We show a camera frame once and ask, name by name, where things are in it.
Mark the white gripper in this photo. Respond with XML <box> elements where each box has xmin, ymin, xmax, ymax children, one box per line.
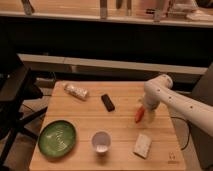
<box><xmin>143</xmin><ymin>94</ymin><xmax>160</xmax><ymax>122</ymax></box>

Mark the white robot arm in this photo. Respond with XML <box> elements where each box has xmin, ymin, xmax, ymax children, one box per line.
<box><xmin>143</xmin><ymin>74</ymin><xmax>213</xmax><ymax>137</ymax></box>

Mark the green ceramic bowl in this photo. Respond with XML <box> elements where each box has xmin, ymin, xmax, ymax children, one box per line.
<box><xmin>38</xmin><ymin>120</ymin><xmax>77</xmax><ymax>158</ymax></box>

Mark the white sponge block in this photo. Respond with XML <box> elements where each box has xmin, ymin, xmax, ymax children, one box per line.
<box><xmin>133</xmin><ymin>134</ymin><xmax>152</xmax><ymax>159</ymax></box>

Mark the black rectangular bar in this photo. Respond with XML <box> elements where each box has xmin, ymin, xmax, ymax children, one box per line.
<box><xmin>101</xmin><ymin>94</ymin><xmax>115</xmax><ymax>112</ymax></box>

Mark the white paper cup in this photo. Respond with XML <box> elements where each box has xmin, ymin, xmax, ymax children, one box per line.
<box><xmin>91</xmin><ymin>131</ymin><xmax>111</xmax><ymax>155</ymax></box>

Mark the black stand left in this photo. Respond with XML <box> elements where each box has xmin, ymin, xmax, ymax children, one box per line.
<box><xmin>0</xmin><ymin>54</ymin><xmax>47</xmax><ymax>171</ymax></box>

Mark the black cable right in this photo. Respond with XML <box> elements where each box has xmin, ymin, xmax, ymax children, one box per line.
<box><xmin>172</xmin><ymin>115</ymin><xmax>192</xmax><ymax>151</ymax></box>

